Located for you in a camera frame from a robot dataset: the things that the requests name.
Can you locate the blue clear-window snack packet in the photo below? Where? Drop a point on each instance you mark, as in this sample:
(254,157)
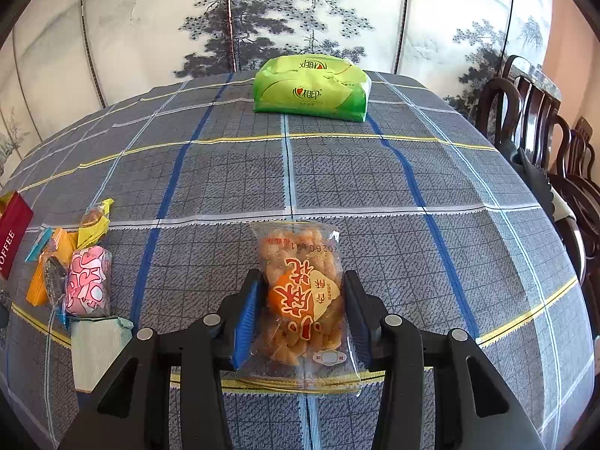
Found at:
(55,281)

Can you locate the red candy box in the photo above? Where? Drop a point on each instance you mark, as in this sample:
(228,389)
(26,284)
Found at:
(14,229)

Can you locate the folding screen with painted trees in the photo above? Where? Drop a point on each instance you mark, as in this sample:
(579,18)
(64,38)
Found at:
(281,14)

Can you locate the white napkin pack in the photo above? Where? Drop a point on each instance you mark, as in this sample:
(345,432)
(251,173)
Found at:
(101,351)

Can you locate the grey plaid tablecloth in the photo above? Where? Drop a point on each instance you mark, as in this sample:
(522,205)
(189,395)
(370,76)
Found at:
(328,183)

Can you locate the pink patterned packet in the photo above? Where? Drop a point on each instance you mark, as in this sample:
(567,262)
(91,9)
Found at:
(89,286)

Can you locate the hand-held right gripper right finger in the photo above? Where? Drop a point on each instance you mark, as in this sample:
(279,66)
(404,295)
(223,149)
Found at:
(358,323)

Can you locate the clear fried dough twist bag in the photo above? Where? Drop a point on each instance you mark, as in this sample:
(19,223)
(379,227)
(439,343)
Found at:
(300,309)

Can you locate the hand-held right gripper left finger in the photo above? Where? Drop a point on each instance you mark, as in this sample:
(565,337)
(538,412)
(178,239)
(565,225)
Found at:
(247,318)

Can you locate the black scalloped cloth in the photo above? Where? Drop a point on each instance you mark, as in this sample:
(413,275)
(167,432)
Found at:
(539,178)

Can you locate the green tissue pack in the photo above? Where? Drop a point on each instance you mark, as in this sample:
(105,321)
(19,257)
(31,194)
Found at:
(309,91)

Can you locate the dark wooden chair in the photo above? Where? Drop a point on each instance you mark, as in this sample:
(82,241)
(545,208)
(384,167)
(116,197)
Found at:
(579,183)
(529,103)

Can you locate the orange snack packet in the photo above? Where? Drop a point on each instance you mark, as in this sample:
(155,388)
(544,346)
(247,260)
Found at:
(38,290)

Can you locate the yellow jelly snack packet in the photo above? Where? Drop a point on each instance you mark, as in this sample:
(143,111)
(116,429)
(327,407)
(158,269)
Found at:
(93,229)

